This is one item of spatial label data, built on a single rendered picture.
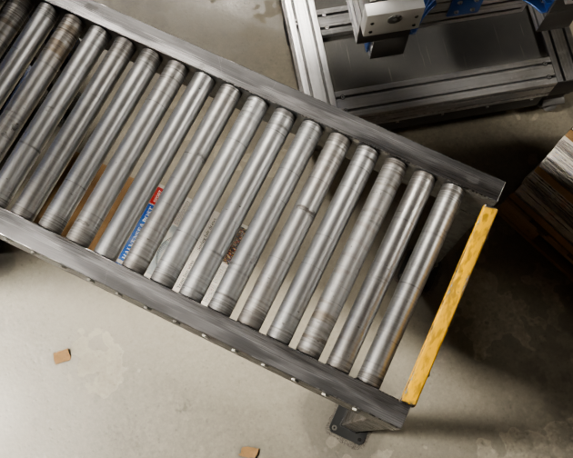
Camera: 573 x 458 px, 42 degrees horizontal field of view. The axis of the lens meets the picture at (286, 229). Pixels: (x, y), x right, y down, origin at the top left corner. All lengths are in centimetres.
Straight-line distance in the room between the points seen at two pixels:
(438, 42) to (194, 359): 122
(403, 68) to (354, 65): 15
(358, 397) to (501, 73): 125
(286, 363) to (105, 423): 96
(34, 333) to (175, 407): 49
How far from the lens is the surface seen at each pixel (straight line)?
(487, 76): 236
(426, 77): 231
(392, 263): 150
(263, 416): 224
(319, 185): 153
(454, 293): 149
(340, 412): 225
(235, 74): 163
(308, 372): 145
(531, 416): 236
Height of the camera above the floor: 224
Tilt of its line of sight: 74 degrees down
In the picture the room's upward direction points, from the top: 2 degrees clockwise
